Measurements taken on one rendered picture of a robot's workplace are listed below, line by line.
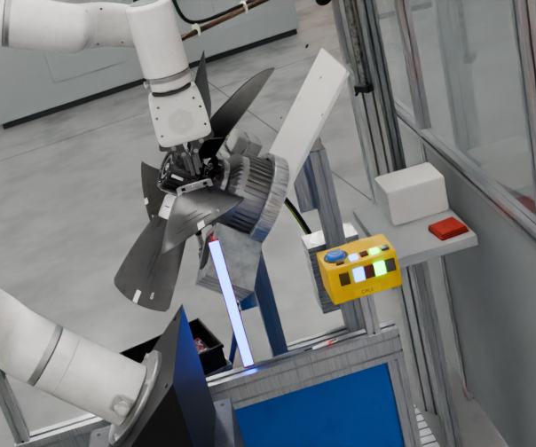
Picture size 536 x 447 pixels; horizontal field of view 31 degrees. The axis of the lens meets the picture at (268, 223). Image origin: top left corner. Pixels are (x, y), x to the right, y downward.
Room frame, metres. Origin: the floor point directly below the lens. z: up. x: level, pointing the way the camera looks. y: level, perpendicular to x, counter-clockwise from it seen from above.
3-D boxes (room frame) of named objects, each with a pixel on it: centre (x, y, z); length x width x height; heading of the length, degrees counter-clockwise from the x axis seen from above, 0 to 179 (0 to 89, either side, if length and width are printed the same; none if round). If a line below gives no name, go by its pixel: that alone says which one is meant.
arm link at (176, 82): (1.76, 0.11, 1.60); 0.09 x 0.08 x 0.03; 95
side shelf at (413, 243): (2.42, -0.38, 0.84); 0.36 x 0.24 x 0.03; 5
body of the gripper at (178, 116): (1.76, 0.11, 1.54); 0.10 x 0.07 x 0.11; 95
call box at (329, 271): (1.93, -0.17, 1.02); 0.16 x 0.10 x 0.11; 95
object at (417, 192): (2.50, -0.41, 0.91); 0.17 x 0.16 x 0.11; 95
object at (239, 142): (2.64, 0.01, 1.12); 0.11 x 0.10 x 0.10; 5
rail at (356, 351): (1.89, 0.22, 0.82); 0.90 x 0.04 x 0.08; 95
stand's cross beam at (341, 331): (2.41, -0.05, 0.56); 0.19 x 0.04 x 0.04; 95
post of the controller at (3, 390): (1.85, 0.65, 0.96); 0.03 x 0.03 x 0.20; 5
